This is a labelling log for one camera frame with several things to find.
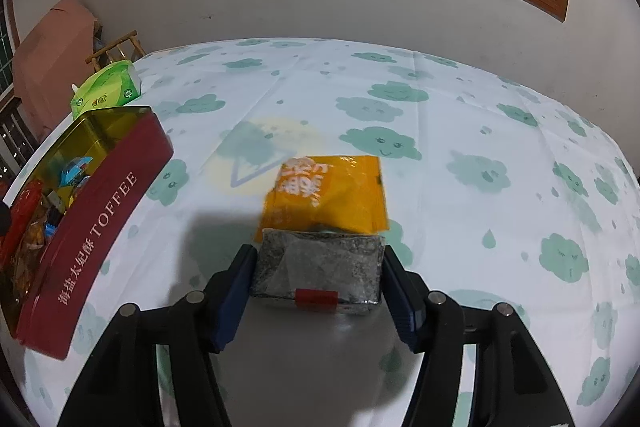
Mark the small bamboo chair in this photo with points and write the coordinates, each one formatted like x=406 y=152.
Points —
x=125 y=48

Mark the red snack packet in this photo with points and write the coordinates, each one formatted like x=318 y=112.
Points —
x=20 y=215

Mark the orange snack packet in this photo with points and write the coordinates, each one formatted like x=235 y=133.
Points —
x=326 y=193

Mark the gold and red toffee tin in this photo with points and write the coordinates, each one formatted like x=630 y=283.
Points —
x=129 y=148

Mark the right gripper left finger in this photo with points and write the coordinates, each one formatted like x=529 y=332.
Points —
x=119 y=386

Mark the dark wooden bench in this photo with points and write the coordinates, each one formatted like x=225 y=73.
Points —
x=16 y=141

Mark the green tissue pack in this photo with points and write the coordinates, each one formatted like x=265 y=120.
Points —
x=113 y=86

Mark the small blue candy packet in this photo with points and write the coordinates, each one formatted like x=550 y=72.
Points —
x=73 y=173

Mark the silver seaweed snack packet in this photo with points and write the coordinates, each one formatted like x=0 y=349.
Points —
x=320 y=271

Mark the pink cloth cover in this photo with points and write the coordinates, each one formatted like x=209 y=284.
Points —
x=50 y=61

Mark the clear orange snack bag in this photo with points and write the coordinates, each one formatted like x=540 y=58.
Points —
x=28 y=254

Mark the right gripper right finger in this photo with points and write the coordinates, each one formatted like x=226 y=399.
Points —
x=513 y=383

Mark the cloud pattern tablecloth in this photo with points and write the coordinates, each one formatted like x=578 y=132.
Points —
x=494 y=192

